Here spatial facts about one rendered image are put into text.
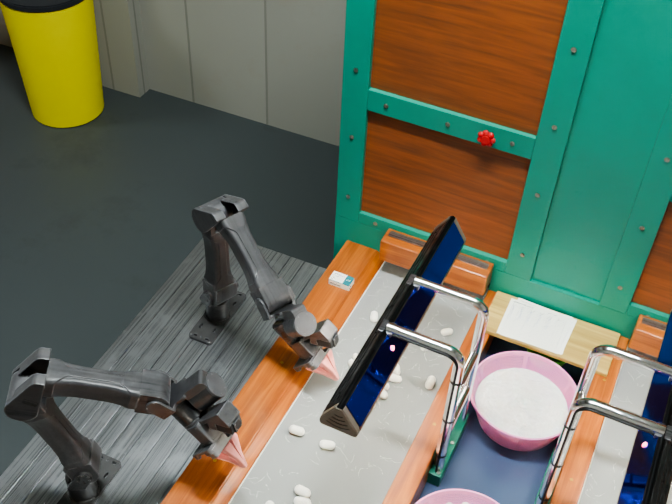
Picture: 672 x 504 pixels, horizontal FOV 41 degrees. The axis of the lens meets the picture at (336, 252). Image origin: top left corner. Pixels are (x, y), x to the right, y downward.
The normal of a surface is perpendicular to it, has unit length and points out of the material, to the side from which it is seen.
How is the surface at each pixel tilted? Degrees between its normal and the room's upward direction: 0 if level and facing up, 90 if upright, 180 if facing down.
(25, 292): 0
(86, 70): 93
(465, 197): 90
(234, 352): 0
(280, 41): 90
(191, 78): 90
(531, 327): 0
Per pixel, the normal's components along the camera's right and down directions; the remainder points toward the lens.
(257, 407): 0.04, -0.73
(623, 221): -0.43, 0.61
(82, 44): 0.79, 0.48
